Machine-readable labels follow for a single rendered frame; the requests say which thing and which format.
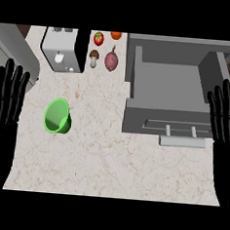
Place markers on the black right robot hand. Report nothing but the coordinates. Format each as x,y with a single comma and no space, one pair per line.
226,129

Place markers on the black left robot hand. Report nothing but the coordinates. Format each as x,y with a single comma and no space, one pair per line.
4,111

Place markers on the green cup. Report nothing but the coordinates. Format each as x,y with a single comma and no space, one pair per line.
58,115

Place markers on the grey drawer front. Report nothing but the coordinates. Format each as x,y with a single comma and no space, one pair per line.
168,124

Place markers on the grey open drawer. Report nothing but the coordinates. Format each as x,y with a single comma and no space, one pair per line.
170,82

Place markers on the grey appliance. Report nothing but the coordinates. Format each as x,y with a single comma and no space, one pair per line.
12,52

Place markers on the silver toaster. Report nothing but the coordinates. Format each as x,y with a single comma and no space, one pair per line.
63,49

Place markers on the grey cabinet body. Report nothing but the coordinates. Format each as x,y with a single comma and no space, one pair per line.
177,45

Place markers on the brown mushroom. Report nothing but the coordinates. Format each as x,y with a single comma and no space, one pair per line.
94,58

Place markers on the purple sweet potato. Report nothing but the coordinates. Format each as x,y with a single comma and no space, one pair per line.
111,60

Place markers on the red tomato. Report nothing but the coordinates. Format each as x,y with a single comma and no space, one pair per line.
99,38

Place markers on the orange fruit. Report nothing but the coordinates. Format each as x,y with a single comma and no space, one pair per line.
116,35

